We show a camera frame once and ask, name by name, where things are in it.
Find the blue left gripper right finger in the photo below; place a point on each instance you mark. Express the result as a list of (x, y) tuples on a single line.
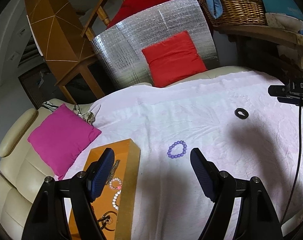
[(206, 173)]

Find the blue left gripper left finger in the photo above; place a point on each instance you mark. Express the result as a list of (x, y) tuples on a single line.
[(98, 172)]

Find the metal wristwatch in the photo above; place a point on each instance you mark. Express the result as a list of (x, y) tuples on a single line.
[(112, 172)]

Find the orange jewelry box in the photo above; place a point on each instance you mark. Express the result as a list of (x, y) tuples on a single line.
[(119, 194)]

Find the magenta cushion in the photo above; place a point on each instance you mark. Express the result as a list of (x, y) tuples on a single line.
[(60, 138)]

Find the black hair scrunchie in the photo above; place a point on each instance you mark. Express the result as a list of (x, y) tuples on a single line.
[(241, 113)]

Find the white textured towel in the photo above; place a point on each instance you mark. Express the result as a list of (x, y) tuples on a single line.
[(169, 202)]

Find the wooden shelf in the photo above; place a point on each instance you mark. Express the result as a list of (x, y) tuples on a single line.
[(264, 32)]

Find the patterned crumpled cloth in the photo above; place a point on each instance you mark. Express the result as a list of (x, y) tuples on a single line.
[(88, 116)]

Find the teal box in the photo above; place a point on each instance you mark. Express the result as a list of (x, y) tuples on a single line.
[(287, 7)]

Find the wicker basket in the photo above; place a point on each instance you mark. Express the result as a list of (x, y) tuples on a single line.
[(237, 12)]

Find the red cushion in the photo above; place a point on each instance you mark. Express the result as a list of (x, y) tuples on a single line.
[(173, 59)]

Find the brown wooden cabinet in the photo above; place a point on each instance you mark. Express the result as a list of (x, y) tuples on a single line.
[(57, 31)]

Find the black ring keychain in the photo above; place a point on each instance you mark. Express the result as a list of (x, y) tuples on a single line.
[(108, 221)]

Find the wooden chair frame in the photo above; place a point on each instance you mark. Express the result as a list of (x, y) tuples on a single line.
[(98, 12)]

